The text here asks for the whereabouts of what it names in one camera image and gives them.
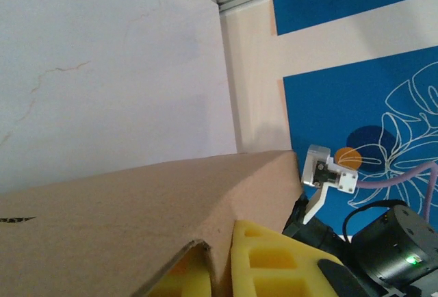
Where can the blue floral wall panel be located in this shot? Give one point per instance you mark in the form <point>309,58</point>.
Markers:
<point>325,2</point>
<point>325,105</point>

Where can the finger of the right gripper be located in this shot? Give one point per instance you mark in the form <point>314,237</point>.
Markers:
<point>299,209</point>

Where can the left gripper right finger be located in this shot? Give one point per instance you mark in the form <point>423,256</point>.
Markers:
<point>273,276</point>

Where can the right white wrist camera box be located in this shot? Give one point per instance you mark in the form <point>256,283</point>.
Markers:
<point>313,167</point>

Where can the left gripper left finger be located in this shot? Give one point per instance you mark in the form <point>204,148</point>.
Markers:
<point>191,276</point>

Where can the brown cardboard paper box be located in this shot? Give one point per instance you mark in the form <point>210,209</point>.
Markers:
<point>119,225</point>

